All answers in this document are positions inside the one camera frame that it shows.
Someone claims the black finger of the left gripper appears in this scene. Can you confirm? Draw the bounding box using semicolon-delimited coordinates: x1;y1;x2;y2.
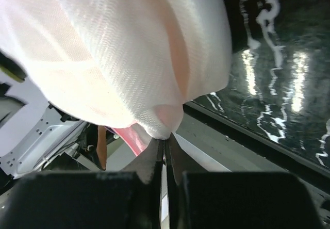
96;125;107;170

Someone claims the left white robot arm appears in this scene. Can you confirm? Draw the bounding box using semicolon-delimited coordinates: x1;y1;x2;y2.
1;105;98;180

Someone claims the olive green plastic basket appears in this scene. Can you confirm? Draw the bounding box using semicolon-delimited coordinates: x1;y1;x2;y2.
1;58;26;83

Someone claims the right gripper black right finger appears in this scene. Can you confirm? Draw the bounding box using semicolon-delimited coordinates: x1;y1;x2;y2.
164;136;323;228

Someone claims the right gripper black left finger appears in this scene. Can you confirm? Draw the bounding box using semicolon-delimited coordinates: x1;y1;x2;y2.
1;139;161;228

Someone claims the white pink-trimmed mesh laundry bag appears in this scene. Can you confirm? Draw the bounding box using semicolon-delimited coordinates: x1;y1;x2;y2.
1;0;232;154

